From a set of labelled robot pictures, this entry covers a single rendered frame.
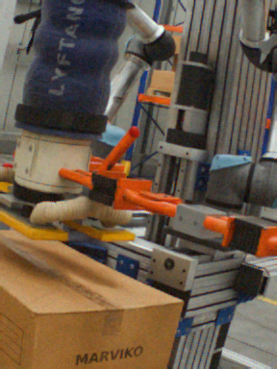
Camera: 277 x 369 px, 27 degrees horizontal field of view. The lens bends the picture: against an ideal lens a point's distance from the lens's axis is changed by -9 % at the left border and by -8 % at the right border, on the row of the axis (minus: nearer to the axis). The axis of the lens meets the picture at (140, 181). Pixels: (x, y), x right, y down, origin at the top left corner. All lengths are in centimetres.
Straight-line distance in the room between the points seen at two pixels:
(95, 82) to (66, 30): 15
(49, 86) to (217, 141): 77
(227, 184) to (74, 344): 71
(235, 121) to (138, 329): 88
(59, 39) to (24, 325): 63
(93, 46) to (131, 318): 60
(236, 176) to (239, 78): 40
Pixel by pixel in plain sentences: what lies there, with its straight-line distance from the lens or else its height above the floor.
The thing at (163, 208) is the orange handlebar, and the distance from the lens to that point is 110.
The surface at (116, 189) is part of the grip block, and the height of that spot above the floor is 119.
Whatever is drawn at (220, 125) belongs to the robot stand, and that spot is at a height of 134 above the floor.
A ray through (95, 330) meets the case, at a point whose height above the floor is 89.
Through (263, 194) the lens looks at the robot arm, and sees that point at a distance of 168.
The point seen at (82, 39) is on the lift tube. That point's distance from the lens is 132.
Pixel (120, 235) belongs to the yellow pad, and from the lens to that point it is 137.
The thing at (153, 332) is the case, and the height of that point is 87.
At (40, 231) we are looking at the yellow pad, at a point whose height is 107.
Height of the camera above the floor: 134
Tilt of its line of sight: 7 degrees down
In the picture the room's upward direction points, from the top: 10 degrees clockwise
